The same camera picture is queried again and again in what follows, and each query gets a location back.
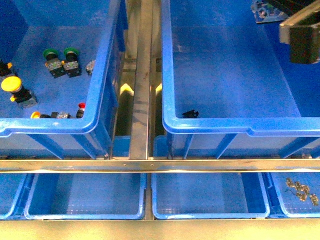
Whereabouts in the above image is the blue bin with buttons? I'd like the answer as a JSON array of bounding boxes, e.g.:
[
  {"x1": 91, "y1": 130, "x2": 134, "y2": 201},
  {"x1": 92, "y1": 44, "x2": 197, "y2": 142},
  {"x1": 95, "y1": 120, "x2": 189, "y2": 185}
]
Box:
[{"x1": 0, "y1": 0, "x2": 128, "y2": 159}]

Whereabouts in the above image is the lower blue bin with clips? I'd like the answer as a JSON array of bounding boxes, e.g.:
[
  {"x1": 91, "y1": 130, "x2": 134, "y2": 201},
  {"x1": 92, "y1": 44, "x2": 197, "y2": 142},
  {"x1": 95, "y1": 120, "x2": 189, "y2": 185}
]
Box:
[{"x1": 262, "y1": 172, "x2": 320, "y2": 219}]

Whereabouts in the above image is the pile of metal clips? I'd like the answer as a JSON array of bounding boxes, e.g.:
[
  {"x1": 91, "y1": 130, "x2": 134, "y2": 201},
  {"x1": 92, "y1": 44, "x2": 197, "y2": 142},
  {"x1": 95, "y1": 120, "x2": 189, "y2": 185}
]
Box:
[{"x1": 285, "y1": 177, "x2": 320, "y2": 206}]

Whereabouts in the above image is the green button left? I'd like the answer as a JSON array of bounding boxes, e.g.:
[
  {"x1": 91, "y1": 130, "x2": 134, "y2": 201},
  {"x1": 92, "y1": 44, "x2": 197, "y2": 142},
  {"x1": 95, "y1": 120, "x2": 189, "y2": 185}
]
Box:
[{"x1": 43, "y1": 48, "x2": 66, "y2": 78}]

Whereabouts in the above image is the lower blue bin far left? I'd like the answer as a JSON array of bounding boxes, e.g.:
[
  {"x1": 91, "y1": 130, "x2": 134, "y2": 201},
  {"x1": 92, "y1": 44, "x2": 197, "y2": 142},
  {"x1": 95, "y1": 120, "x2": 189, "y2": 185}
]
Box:
[{"x1": 0, "y1": 173, "x2": 34, "y2": 221}]

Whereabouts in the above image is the lower blue bin middle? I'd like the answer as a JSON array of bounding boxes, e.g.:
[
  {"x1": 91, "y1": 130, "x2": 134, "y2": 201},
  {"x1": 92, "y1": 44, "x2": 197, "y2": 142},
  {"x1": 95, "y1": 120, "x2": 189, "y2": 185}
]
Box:
[{"x1": 151, "y1": 172, "x2": 270, "y2": 220}]

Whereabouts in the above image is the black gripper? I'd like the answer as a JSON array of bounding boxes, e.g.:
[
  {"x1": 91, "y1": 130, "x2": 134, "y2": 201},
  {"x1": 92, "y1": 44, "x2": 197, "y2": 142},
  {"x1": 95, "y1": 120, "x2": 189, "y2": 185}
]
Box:
[{"x1": 279, "y1": 2, "x2": 320, "y2": 64}]

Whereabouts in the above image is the small red push button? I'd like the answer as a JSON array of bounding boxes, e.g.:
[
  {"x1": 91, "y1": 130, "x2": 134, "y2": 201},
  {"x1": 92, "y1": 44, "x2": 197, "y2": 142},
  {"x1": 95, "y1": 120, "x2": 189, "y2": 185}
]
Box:
[{"x1": 76, "y1": 102, "x2": 86, "y2": 119}]

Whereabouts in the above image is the small clear contact block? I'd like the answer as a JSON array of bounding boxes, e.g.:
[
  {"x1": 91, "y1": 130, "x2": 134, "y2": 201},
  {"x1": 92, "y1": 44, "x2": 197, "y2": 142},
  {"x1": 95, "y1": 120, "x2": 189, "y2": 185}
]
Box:
[{"x1": 85, "y1": 60, "x2": 96, "y2": 76}]

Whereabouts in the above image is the small yellow push button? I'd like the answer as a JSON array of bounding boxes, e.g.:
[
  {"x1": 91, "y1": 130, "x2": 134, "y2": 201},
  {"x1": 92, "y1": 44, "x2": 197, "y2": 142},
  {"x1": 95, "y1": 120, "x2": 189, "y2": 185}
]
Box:
[{"x1": 30, "y1": 111, "x2": 73, "y2": 119}]

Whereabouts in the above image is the metal rack front rail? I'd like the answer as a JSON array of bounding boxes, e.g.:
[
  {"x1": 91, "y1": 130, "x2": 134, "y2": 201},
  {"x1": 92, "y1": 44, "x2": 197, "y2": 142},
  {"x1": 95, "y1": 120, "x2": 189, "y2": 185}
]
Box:
[{"x1": 0, "y1": 157, "x2": 320, "y2": 174}]

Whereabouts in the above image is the metal rack centre rail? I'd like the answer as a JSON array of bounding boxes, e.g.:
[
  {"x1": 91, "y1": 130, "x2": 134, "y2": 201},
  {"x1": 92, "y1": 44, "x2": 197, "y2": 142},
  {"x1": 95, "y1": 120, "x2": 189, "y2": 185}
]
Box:
[{"x1": 126, "y1": 0, "x2": 161, "y2": 160}]

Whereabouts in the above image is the metal rack rail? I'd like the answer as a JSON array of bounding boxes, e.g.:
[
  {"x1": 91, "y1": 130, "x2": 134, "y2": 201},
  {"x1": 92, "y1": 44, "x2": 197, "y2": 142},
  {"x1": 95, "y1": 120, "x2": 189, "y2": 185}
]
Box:
[
  {"x1": 0, "y1": 157, "x2": 320, "y2": 174},
  {"x1": 126, "y1": 0, "x2": 161, "y2": 160}
]

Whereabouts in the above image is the empty blue upper bin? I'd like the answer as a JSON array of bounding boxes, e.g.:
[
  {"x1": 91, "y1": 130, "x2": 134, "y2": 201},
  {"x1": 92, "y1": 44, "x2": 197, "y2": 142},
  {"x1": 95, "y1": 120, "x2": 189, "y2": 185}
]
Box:
[{"x1": 161, "y1": 0, "x2": 320, "y2": 159}]

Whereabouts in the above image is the black plastic clip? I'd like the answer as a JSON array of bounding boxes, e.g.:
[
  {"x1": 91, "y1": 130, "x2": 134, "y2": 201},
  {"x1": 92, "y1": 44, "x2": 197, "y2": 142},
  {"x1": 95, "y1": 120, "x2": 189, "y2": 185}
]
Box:
[{"x1": 182, "y1": 109, "x2": 199, "y2": 119}]

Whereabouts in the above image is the large red mushroom button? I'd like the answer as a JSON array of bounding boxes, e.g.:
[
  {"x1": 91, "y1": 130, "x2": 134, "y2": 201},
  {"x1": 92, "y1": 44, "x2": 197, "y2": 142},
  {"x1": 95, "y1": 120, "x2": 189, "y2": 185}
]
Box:
[{"x1": 250, "y1": 0, "x2": 289, "y2": 24}]

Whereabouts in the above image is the green button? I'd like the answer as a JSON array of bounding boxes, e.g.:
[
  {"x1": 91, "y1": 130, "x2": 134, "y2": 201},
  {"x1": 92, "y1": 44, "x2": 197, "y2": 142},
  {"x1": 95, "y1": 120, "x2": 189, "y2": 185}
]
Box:
[
  {"x1": 43, "y1": 48, "x2": 66, "y2": 78},
  {"x1": 61, "y1": 47, "x2": 82, "y2": 78}
]

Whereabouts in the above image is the green button right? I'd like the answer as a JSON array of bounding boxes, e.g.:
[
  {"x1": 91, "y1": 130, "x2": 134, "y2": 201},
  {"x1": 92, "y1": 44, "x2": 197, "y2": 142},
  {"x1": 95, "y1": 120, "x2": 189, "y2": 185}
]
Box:
[{"x1": 61, "y1": 47, "x2": 82, "y2": 78}]

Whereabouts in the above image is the large yellow mushroom button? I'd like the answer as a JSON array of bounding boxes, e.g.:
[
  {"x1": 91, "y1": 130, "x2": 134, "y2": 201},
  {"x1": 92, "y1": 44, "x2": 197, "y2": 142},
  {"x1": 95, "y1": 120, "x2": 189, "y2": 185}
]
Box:
[{"x1": 1, "y1": 75, "x2": 38, "y2": 108}]

